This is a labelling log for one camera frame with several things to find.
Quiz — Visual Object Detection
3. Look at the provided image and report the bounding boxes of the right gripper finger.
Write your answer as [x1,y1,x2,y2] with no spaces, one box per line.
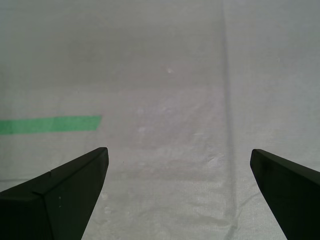
[0,147,110,240]
[250,148,320,240]

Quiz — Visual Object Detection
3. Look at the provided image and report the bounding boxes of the long green tape strip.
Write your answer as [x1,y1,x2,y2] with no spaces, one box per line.
[0,114,103,136]

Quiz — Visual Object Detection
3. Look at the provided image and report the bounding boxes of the grey woven table cover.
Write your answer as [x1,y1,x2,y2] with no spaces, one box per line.
[0,0,320,240]

